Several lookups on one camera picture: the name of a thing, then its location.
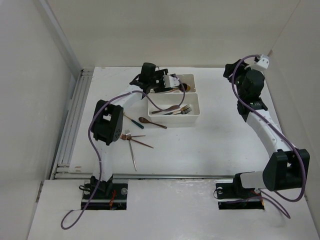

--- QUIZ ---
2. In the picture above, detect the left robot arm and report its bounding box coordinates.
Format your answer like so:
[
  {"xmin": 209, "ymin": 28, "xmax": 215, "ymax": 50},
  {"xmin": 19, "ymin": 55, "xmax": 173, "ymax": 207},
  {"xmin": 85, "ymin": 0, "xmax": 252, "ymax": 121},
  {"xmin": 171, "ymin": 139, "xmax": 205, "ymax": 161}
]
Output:
[{"xmin": 87, "ymin": 62, "xmax": 169, "ymax": 199}]

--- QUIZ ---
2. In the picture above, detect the near white container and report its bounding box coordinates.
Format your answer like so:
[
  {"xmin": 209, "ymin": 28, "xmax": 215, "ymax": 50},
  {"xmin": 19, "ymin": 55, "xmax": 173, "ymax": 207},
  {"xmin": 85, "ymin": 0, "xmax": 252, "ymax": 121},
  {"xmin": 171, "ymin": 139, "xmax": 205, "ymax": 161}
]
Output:
[{"xmin": 147, "ymin": 93, "xmax": 200, "ymax": 125}]

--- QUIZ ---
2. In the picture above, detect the black spoon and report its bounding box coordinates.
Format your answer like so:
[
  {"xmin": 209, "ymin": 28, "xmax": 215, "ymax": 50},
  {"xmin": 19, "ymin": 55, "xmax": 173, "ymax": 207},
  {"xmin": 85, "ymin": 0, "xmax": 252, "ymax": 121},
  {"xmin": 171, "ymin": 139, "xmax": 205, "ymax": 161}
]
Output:
[{"xmin": 178, "ymin": 83, "xmax": 187, "ymax": 92}]

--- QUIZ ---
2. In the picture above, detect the far white container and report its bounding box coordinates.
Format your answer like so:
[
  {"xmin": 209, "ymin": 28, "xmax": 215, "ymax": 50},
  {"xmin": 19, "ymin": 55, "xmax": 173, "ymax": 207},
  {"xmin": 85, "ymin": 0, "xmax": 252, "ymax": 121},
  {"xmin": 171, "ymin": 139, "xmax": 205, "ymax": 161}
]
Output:
[{"xmin": 150, "ymin": 74, "xmax": 196, "ymax": 93}]

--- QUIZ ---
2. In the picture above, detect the brown spoon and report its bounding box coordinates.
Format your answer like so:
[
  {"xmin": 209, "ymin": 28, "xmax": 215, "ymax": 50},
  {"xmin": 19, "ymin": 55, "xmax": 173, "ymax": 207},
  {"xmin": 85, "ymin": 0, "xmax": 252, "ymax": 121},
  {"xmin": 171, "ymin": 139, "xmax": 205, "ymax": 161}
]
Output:
[{"xmin": 138, "ymin": 116, "xmax": 167, "ymax": 129}]

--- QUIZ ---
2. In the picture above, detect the aluminium rail front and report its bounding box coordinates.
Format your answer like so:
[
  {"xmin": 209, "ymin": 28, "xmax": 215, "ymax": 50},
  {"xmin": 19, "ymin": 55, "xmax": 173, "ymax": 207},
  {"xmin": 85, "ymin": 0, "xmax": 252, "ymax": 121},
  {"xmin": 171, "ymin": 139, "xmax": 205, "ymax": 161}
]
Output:
[{"xmin": 109, "ymin": 174, "xmax": 236, "ymax": 180}]

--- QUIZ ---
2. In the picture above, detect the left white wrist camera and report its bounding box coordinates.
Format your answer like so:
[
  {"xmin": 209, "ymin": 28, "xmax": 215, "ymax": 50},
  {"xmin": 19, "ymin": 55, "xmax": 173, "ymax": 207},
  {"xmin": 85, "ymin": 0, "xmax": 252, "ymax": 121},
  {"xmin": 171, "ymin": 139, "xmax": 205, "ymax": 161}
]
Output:
[{"xmin": 163, "ymin": 73, "xmax": 181, "ymax": 88}]

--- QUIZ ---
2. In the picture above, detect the aluminium rail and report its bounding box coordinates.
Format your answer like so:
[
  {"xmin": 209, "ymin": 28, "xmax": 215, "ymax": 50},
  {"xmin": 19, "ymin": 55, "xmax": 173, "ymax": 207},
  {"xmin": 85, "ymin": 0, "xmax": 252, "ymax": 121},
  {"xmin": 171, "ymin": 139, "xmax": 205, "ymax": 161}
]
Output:
[
  {"xmin": 109, "ymin": 174, "xmax": 236, "ymax": 180},
  {"xmin": 48, "ymin": 68, "xmax": 94, "ymax": 180}
]

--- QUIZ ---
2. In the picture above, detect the brown fork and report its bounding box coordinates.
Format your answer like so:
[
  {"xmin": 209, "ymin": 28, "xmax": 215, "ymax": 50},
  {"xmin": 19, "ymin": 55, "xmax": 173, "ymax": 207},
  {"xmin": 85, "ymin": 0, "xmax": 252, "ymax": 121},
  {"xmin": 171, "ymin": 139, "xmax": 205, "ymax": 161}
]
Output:
[{"xmin": 151, "ymin": 105, "xmax": 179, "ymax": 114}]

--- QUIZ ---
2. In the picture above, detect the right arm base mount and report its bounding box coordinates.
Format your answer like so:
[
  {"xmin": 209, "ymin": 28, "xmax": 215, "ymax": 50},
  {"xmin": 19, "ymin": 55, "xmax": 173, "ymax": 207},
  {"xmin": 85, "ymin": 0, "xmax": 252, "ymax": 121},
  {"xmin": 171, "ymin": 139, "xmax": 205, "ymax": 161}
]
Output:
[{"xmin": 214, "ymin": 173, "xmax": 265, "ymax": 210}]

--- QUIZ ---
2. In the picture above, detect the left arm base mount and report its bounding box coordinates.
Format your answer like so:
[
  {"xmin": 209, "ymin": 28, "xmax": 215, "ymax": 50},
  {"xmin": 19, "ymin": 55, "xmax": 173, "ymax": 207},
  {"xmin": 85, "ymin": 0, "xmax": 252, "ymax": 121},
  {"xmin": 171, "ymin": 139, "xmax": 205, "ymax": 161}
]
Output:
[{"xmin": 78, "ymin": 176, "xmax": 129, "ymax": 211}]

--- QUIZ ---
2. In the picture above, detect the rose gold fork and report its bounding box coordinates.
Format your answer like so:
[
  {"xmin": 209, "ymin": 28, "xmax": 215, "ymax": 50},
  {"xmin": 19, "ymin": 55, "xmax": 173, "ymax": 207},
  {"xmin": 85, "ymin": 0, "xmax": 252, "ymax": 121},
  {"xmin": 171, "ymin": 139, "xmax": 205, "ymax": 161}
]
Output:
[{"xmin": 120, "ymin": 134, "xmax": 154, "ymax": 149}]

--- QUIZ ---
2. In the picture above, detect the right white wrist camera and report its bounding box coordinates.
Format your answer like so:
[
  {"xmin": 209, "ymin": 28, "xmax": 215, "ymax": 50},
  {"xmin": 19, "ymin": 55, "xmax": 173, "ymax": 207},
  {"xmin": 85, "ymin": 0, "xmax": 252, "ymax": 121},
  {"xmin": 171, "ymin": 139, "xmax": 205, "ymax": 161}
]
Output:
[{"xmin": 251, "ymin": 54, "xmax": 270, "ymax": 72}]

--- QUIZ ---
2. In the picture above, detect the long silver fork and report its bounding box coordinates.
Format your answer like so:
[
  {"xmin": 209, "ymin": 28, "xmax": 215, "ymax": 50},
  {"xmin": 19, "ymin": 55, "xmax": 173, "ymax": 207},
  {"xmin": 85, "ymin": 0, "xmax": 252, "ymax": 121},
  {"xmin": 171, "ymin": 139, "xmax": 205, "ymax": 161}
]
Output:
[{"xmin": 125, "ymin": 129, "xmax": 137, "ymax": 171}]

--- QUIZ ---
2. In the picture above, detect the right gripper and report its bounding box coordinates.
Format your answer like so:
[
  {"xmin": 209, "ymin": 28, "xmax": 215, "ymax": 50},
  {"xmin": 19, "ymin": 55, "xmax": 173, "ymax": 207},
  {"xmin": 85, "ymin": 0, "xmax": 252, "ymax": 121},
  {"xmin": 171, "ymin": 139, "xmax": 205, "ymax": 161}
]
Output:
[{"xmin": 223, "ymin": 59, "xmax": 260, "ymax": 100}]

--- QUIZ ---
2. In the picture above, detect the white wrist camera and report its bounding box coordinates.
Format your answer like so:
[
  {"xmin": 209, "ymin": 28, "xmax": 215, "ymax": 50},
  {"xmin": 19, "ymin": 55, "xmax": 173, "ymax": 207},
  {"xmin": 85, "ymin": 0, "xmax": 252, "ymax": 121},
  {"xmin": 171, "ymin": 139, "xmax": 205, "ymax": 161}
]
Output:
[
  {"xmin": 251, "ymin": 54, "xmax": 270, "ymax": 72},
  {"xmin": 163, "ymin": 73, "xmax": 181, "ymax": 88}
]

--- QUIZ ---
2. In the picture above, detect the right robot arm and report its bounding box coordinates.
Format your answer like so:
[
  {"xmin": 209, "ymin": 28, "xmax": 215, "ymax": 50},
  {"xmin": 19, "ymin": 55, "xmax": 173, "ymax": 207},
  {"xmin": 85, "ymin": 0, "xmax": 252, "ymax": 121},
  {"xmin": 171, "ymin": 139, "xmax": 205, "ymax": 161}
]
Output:
[{"xmin": 223, "ymin": 60, "xmax": 310, "ymax": 197}]

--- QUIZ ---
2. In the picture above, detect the white container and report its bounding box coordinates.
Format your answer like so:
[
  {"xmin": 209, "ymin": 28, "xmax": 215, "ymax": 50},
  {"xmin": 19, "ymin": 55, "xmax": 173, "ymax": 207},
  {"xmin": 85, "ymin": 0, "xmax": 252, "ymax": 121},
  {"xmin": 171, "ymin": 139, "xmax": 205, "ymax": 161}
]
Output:
[
  {"xmin": 150, "ymin": 74, "xmax": 196, "ymax": 93},
  {"xmin": 147, "ymin": 93, "xmax": 200, "ymax": 125}
]

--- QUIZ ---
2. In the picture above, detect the aluminium rail left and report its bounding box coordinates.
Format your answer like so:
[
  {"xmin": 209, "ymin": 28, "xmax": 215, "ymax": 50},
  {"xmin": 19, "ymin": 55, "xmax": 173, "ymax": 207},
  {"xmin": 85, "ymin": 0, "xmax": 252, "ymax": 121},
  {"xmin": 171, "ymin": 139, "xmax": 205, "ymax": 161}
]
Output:
[{"xmin": 48, "ymin": 68, "xmax": 94, "ymax": 180}]

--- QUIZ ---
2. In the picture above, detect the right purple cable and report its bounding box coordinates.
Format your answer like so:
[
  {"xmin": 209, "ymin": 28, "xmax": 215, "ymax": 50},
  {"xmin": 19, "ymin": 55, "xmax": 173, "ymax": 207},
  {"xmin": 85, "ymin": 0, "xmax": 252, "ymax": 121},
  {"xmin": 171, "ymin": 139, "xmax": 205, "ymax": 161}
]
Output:
[{"xmin": 231, "ymin": 54, "xmax": 306, "ymax": 220}]

